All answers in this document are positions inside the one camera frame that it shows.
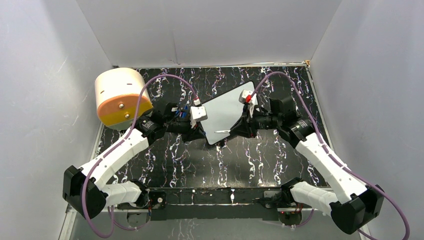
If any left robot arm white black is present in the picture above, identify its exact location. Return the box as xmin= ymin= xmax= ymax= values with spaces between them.
xmin=62 ymin=103 xmax=208 ymax=219

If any cream orange cylindrical drum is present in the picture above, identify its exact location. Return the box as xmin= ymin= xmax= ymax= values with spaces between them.
xmin=94 ymin=67 xmax=145 ymax=131

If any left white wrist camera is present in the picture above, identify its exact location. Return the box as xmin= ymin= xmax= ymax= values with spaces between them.
xmin=189 ymin=106 xmax=208 ymax=125

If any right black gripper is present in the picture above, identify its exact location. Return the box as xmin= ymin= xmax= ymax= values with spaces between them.
xmin=229 ymin=104 xmax=281 ymax=139

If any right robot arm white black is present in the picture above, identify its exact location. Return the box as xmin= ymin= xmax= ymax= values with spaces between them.
xmin=229 ymin=93 xmax=384 ymax=234

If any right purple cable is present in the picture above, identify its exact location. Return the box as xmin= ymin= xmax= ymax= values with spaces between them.
xmin=249 ymin=71 xmax=411 ymax=240

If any small black-framed whiteboard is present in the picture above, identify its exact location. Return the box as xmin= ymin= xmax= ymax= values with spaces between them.
xmin=201 ymin=81 xmax=255 ymax=145

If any blue stapler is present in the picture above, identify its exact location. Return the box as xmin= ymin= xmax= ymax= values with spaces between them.
xmin=175 ymin=107 xmax=188 ymax=119

